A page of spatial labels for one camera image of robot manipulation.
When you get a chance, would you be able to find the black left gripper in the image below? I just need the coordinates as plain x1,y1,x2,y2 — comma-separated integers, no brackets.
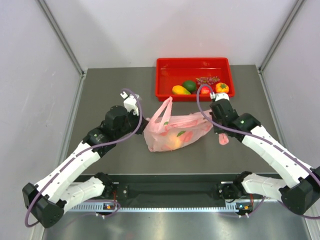
115,107,149,139

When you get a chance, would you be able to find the pink plastic bag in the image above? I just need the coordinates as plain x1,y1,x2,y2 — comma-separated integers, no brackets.
143,97,213,152

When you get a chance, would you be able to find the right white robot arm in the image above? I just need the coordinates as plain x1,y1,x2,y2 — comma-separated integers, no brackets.
210,98,320,216

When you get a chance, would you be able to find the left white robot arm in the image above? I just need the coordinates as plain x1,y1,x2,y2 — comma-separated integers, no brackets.
22,105,147,228

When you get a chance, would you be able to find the fruit inside bag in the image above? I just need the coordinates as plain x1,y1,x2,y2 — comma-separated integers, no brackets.
164,132,183,151

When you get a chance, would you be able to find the orange bell pepper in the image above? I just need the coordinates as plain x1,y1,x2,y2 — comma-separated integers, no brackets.
215,82,230,94

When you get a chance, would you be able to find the red apple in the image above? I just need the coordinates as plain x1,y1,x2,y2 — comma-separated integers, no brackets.
200,85,212,95

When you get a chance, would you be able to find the purple grape bunch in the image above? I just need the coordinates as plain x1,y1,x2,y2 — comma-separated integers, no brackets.
196,76,220,86

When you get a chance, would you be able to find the green avocado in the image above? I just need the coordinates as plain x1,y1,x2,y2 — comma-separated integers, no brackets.
182,80,197,93

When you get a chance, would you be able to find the yellow mango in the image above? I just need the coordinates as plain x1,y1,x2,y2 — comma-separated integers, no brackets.
172,85,191,95

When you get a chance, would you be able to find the red plastic tray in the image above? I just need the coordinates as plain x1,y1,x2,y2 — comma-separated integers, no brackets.
155,57,236,102

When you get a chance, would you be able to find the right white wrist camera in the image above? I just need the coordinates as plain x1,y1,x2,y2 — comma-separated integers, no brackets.
209,92,230,102

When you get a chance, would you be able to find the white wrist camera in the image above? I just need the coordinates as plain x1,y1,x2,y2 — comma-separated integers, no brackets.
209,92,230,102
120,89,141,116

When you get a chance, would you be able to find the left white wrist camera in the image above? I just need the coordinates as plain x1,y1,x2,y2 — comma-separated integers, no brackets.
120,89,141,116

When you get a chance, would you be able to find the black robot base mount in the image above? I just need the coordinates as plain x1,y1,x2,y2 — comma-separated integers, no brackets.
74,173,265,202

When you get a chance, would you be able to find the grey slotted cable duct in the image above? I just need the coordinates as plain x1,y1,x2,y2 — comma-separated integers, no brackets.
69,201,239,213

